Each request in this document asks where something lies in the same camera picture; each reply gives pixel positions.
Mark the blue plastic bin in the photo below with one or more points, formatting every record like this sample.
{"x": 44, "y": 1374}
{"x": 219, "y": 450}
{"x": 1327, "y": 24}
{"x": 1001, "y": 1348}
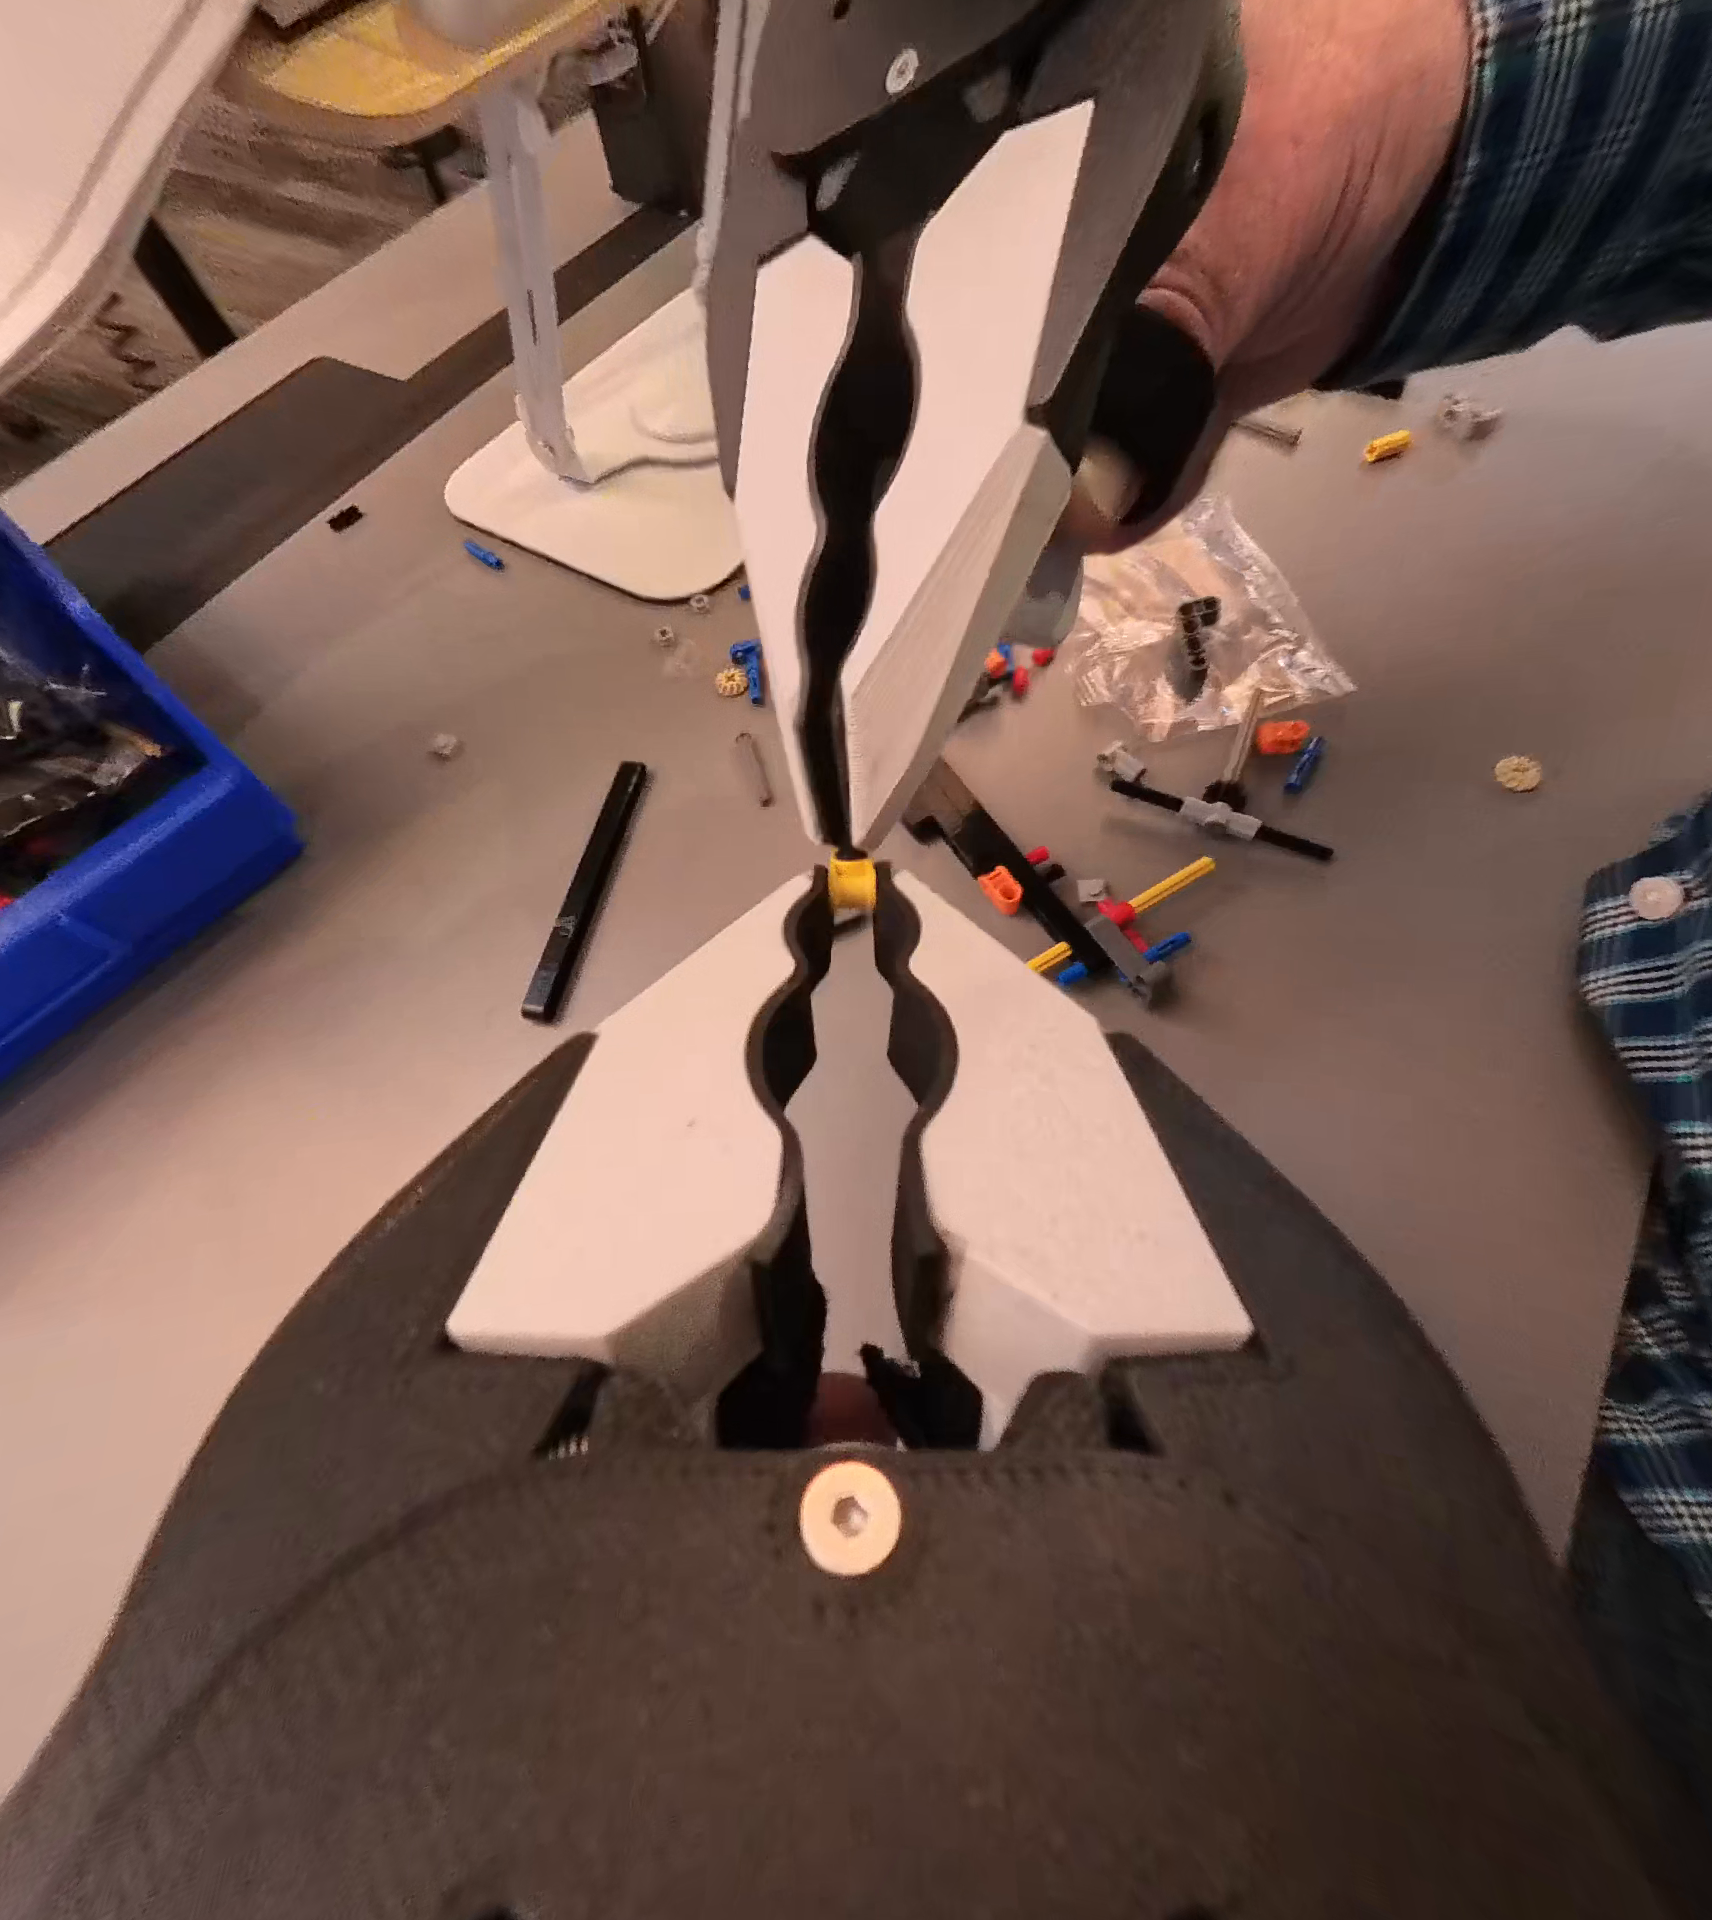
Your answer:
{"x": 121, "y": 931}

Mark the orange lego connector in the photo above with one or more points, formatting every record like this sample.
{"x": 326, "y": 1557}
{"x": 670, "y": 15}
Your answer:
{"x": 1284, "y": 736}

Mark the yellow thin lego liftarm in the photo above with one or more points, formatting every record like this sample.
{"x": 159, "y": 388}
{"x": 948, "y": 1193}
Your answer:
{"x": 851, "y": 885}

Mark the long black lego beam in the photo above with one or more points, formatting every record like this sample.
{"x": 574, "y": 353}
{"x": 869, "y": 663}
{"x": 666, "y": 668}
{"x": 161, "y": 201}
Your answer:
{"x": 587, "y": 892}

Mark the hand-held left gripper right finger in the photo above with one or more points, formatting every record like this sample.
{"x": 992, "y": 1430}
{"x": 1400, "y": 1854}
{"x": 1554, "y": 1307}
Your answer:
{"x": 1081, "y": 1185}

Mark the yellow lego connector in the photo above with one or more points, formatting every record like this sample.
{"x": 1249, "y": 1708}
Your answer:
{"x": 1386, "y": 446}

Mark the white instruction booklet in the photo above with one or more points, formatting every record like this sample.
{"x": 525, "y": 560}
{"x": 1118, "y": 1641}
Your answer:
{"x": 17, "y": 181}

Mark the light grey lego connector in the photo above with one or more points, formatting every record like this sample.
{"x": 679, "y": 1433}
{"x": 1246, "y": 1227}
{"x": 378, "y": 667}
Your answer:
{"x": 1467, "y": 417}

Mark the plaid shirt person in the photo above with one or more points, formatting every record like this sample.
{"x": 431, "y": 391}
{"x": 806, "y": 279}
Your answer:
{"x": 1710, "y": 1050}

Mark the dark bent lego liftarm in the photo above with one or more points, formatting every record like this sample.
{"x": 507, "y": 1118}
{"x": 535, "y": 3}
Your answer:
{"x": 1188, "y": 644}

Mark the black lego axle assembly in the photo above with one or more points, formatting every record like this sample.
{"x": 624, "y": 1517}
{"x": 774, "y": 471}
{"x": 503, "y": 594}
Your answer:
{"x": 1217, "y": 818}

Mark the clear bags of lego parts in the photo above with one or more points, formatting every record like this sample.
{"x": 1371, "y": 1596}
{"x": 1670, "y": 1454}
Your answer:
{"x": 1, "y": 721}

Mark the white book stand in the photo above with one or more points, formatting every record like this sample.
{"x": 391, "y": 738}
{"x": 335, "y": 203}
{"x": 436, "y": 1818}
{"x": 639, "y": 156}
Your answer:
{"x": 600, "y": 510}

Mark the clear plastic bag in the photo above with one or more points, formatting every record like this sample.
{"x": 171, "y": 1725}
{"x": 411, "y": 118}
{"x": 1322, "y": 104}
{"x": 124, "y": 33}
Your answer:
{"x": 1290, "y": 644}

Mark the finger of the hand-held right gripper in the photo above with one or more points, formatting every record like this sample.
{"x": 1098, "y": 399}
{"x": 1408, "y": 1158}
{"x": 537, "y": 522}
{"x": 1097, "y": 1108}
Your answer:
{"x": 977, "y": 571}
{"x": 774, "y": 524}

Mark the grey lego axle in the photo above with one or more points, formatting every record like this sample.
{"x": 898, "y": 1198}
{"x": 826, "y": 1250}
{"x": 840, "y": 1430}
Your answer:
{"x": 757, "y": 772}

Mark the person's right forearm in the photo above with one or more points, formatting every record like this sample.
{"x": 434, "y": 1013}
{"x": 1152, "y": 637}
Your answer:
{"x": 1621, "y": 165}

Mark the person's right hand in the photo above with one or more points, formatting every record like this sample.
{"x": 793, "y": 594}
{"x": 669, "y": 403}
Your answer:
{"x": 1337, "y": 181}

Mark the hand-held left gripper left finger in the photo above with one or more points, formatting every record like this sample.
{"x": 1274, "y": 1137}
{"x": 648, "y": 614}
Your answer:
{"x": 616, "y": 1171}

